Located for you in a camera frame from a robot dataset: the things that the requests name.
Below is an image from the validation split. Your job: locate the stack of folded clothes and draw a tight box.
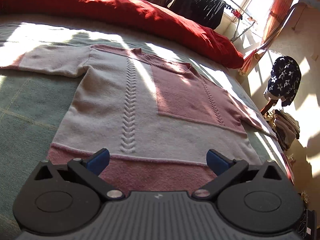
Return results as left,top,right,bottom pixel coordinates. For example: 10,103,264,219
264,109,300,151

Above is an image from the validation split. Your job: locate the black hanging jacket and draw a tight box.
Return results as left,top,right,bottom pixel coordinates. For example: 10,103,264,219
191,0,226,30

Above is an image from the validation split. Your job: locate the navy star-pattern garment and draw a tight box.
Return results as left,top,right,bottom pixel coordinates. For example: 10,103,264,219
264,56,302,107

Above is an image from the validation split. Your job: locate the pink and white sweater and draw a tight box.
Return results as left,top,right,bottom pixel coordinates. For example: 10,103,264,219
1,44,273,191

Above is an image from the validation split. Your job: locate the orange right curtain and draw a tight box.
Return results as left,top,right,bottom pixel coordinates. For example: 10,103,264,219
239,0,293,76

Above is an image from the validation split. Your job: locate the red duvet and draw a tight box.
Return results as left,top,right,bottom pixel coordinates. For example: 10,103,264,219
1,0,244,69

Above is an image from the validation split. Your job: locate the wooden chair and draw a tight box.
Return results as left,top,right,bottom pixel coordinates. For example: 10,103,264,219
260,99,278,115

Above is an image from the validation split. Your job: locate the green plaid bed blanket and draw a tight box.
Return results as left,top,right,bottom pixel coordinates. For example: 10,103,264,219
0,13,295,240

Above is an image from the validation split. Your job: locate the metal clothes rack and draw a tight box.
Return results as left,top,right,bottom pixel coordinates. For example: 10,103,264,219
159,0,258,43

